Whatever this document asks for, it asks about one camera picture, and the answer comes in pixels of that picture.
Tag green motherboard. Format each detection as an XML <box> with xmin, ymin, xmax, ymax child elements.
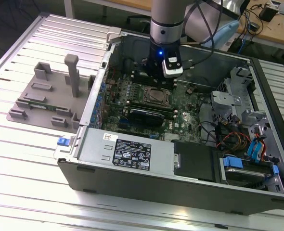
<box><xmin>101</xmin><ymin>68</ymin><xmax>204</xmax><ymax>145</ymax></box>

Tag green RAM stick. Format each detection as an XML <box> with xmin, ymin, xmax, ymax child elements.
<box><xmin>27</xmin><ymin>100</ymin><xmax>58</xmax><ymax>112</ymax></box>

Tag black RAM slot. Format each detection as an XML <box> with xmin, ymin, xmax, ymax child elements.
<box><xmin>127</xmin><ymin>100</ymin><xmax>178</xmax><ymax>113</ymax></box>
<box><xmin>132</xmin><ymin>71</ymin><xmax>178</xmax><ymax>85</ymax></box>
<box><xmin>131</xmin><ymin>76</ymin><xmax>178</xmax><ymax>89</ymax></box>

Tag silver CPU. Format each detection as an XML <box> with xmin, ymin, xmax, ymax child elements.
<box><xmin>149</xmin><ymin>89</ymin><xmax>166</xmax><ymax>102</ymax></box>

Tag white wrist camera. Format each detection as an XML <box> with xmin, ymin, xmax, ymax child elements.
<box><xmin>161</xmin><ymin>56</ymin><xmax>184</xmax><ymax>78</ymax></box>

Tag metal socket cover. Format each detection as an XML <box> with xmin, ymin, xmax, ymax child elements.
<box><xmin>143</xmin><ymin>86</ymin><xmax>173</xmax><ymax>107</ymax></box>

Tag black PC case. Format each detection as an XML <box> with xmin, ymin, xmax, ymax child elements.
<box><xmin>54</xmin><ymin>26</ymin><xmax>284</xmax><ymax>217</ymax></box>

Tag wooden desk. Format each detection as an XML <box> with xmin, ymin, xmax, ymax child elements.
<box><xmin>235</xmin><ymin>0</ymin><xmax>284</xmax><ymax>48</ymax></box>

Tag black drive bay box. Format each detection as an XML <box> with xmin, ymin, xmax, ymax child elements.
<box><xmin>173</xmin><ymin>141</ymin><xmax>219</xmax><ymax>181</ymax></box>

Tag metal drive cage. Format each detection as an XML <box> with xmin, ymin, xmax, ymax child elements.
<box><xmin>210</xmin><ymin>66</ymin><xmax>271</xmax><ymax>128</ymax></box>

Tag hard disk in blue carrier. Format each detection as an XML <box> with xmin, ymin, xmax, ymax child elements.
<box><xmin>220</xmin><ymin>155</ymin><xmax>281</xmax><ymax>191</ymax></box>

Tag blue flat wire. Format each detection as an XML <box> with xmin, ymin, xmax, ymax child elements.
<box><xmin>255</xmin><ymin>138</ymin><xmax>266</xmax><ymax>160</ymax></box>
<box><xmin>248</xmin><ymin>139</ymin><xmax>258</xmax><ymax>161</ymax></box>

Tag grey power supply unit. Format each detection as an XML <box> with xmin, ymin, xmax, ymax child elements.
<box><xmin>78</xmin><ymin>127</ymin><xmax>175</xmax><ymax>176</ymax></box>

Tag black graphics card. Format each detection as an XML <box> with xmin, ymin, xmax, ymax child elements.
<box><xmin>127</xmin><ymin>108</ymin><xmax>166</xmax><ymax>128</ymax></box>

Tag grey parts rack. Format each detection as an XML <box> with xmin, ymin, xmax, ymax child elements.
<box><xmin>6</xmin><ymin>54</ymin><xmax>97</xmax><ymax>132</ymax></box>

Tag yellow orange power wires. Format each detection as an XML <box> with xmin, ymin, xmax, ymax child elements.
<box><xmin>235</xmin><ymin>133</ymin><xmax>251</xmax><ymax>145</ymax></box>

